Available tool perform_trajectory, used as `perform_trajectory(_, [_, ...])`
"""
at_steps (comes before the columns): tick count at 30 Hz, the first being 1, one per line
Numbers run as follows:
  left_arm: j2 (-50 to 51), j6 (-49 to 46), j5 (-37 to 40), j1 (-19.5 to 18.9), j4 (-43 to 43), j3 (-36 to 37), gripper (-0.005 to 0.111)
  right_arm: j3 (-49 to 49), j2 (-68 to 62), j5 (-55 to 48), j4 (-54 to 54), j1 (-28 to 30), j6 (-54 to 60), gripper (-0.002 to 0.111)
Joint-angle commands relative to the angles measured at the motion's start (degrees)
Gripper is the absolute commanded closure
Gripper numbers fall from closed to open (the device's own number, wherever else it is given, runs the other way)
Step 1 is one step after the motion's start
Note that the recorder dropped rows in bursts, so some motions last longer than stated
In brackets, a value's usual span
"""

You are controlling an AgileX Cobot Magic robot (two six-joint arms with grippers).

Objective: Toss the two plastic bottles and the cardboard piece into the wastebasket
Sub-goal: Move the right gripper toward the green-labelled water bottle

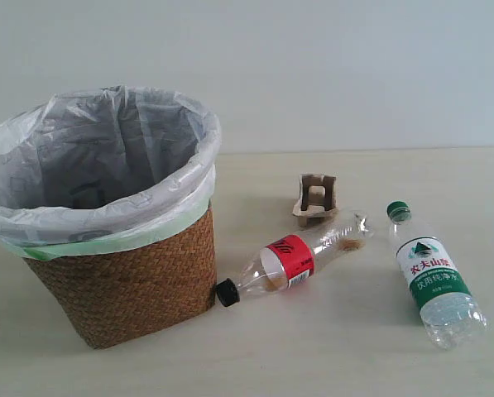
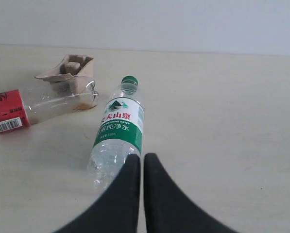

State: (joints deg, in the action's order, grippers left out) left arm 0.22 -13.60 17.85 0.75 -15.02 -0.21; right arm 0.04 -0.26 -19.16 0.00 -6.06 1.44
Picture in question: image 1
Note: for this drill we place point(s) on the clear water bottle green cap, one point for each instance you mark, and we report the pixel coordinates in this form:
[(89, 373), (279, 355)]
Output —
[(450, 314)]

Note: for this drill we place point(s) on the woven wicker waste basket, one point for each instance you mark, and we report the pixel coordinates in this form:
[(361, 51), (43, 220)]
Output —
[(114, 298)]

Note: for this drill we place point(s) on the brown cardboard cup holder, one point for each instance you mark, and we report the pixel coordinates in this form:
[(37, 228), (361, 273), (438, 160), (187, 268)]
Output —
[(317, 199)]

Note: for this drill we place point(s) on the white plastic bin liner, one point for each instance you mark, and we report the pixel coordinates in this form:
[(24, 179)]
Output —
[(103, 171)]

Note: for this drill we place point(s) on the clear bottle red label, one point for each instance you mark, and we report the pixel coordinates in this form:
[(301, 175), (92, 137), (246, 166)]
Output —
[(295, 257)]

